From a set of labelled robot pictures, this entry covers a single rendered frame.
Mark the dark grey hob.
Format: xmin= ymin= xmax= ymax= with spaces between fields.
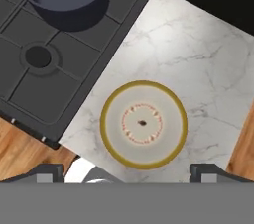
xmin=0 ymin=0 xmax=155 ymax=152

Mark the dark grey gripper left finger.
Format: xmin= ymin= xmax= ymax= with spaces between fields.
xmin=0 ymin=163 xmax=65 ymax=184

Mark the yellow-rimmed white plate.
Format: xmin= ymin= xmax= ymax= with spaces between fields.
xmin=99 ymin=79 xmax=189 ymax=171

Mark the dark blue pot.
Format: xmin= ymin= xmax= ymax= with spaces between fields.
xmin=2 ymin=0 xmax=122 ymax=33

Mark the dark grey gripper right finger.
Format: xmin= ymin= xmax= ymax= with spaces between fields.
xmin=189 ymin=163 xmax=254 ymax=184

